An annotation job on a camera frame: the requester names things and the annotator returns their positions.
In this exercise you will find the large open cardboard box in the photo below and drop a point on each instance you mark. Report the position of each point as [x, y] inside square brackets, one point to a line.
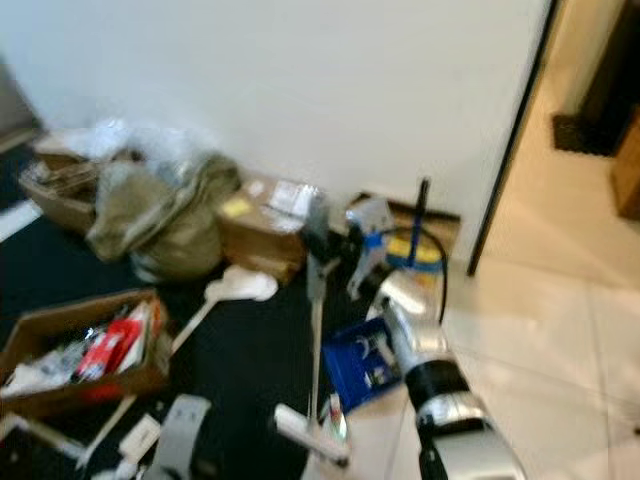
[60, 200]

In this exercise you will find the black door frame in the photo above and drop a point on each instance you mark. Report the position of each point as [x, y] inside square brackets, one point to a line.
[510, 140]

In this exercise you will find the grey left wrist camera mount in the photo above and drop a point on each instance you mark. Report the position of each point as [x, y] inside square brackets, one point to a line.
[182, 440]

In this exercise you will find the black floor mat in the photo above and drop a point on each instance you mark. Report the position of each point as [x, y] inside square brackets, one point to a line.
[260, 370]

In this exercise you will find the open cardboard box red print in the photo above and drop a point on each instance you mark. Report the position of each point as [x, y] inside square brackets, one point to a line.
[80, 392]

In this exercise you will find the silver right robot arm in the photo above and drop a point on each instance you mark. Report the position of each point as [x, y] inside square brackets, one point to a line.
[415, 340]

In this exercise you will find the brown wooden cabinet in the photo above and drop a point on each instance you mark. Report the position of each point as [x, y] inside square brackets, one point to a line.
[628, 170]

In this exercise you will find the green red snack packet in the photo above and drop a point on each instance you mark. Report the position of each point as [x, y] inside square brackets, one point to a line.
[336, 415]

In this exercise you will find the yellow bucket blue lid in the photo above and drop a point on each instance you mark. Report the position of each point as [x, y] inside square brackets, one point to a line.
[415, 250]

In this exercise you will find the torn long cardboard box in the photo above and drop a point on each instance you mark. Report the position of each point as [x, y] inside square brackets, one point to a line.
[445, 228]

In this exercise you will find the white foam cutout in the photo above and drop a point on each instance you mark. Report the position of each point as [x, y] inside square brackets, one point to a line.
[245, 283]

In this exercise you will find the black furniture piece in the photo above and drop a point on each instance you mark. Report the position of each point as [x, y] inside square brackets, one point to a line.
[605, 80]

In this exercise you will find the beige paper tape strip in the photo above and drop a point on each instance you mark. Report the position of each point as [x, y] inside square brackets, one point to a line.
[112, 427]

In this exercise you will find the sealed cardboard box with labels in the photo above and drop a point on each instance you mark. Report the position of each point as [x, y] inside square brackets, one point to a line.
[260, 240]

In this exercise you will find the white broom grey bristles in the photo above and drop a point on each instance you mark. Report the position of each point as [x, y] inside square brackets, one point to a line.
[310, 435]

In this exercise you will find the clear plastic bag heap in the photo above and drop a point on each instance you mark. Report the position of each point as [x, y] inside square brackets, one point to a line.
[130, 140]

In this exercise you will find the small white box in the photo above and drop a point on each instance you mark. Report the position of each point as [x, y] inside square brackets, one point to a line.
[140, 438]

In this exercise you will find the olive green sack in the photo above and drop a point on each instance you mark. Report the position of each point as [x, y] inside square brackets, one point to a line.
[160, 230]

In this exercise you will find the red plastic package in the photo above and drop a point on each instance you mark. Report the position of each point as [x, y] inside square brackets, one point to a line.
[110, 348]

